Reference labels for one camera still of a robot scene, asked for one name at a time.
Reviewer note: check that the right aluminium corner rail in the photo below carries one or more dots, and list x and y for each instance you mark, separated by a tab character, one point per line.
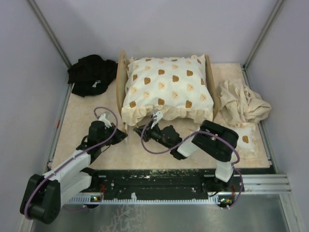
264	32

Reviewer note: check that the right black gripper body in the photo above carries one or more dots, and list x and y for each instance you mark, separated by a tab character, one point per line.
155	133

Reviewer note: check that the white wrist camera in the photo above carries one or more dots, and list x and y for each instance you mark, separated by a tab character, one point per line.
104	118
156	116

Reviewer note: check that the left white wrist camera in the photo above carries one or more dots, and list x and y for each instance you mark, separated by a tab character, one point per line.
104	118

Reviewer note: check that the aluminium corner rail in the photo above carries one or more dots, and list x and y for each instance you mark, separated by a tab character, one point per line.
264	32
48	30

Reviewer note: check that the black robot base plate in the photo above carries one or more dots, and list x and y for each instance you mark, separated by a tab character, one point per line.
160	184

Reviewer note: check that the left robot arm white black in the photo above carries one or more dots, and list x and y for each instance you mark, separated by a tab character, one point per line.
46	194

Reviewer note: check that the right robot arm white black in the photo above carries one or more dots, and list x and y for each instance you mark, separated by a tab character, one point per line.
215	140

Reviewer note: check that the left aluminium corner rail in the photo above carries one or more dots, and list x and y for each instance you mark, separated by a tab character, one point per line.
48	30

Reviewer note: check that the small bear print cloth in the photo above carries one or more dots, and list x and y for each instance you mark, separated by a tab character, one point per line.
245	144

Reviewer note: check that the bear print white cushion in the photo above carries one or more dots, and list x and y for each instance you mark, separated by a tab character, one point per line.
169	89

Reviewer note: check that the wooden pet bed frame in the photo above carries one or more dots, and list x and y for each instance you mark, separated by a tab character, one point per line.
120	84

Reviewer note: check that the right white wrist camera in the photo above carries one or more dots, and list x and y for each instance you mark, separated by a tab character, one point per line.
156	116

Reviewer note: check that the black cloth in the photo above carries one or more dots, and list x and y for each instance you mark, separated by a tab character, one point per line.
92	75

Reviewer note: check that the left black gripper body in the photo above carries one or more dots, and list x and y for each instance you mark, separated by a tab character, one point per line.
115	139

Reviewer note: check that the cream crumpled blanket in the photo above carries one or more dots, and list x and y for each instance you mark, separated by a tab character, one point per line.
239	104

